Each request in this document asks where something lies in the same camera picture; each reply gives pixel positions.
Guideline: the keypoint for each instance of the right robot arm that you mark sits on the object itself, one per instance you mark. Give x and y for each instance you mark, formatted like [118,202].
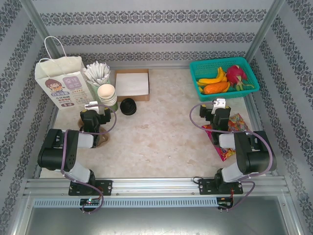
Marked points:
[256,156]

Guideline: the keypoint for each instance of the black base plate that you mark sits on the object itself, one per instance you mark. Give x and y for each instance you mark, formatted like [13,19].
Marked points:
[106,187]
[205,187]

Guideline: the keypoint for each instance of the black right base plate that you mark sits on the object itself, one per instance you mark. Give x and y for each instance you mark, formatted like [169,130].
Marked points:
[205,187]

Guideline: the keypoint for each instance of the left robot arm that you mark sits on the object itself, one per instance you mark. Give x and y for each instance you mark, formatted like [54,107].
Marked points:
[58,151]

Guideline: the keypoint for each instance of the black cup lid stack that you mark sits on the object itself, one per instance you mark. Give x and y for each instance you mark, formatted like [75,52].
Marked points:
[128,106]

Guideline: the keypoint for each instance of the white wrapped straws bundle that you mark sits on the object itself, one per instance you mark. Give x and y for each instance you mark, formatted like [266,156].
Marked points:
[96,72]

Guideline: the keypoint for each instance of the orange mango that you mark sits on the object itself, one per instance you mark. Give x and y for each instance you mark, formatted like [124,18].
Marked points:
[215,88]

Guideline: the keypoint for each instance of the white napkin stack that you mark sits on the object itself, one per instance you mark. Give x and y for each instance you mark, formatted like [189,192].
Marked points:
[132,83]

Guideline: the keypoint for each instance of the left circuit board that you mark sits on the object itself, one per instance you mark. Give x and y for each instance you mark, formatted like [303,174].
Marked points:
[90,201]

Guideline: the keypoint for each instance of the aluminium back rail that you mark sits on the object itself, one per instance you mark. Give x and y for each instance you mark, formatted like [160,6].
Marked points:
[159,67]

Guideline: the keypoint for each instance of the right circuit board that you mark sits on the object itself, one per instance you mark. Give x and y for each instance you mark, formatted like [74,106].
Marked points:
[225,203]

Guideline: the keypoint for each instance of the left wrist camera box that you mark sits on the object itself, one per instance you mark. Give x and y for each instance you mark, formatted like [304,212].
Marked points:
[92,105]

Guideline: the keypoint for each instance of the brown cardboard box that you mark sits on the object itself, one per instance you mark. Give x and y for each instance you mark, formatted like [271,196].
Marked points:
[132,98]

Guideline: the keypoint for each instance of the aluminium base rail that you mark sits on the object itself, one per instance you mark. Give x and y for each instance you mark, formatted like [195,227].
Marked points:
[156,186]

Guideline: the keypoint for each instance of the teal plastic basket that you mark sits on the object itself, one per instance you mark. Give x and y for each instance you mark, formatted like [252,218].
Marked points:
[207,66]

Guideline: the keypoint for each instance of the pink dragon fruit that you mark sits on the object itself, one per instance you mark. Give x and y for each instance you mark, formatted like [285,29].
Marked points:
[236,74]

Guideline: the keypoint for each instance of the mint green straw holder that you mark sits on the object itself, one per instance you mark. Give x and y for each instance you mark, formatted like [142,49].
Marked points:
[94,90]

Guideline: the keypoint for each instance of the yellow banana bunch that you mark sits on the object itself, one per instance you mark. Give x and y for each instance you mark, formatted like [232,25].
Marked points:
[215,79]

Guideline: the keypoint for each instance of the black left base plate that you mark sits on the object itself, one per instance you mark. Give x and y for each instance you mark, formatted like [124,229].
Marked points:
[106,187]

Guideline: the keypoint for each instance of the white cartoon print paper bag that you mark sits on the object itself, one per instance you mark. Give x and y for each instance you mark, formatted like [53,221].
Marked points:
[61,73]

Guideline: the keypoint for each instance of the aluminium side rail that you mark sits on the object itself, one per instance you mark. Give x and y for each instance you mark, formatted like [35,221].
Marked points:
[258,127]
[50,122]

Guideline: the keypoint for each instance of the aluminium frame post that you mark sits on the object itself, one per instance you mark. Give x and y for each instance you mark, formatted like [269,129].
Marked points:
[41,27]
[265,27]

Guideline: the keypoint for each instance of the circuit board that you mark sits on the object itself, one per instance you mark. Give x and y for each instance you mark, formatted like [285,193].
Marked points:
[90,201]
[225,203]

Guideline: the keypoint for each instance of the colourful candy bag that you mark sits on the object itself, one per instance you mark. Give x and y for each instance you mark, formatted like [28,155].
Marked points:
[238,122]

